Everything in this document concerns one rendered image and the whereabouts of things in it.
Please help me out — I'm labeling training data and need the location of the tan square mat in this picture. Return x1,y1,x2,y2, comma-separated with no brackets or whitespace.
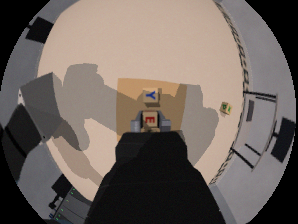
116,78,187,142

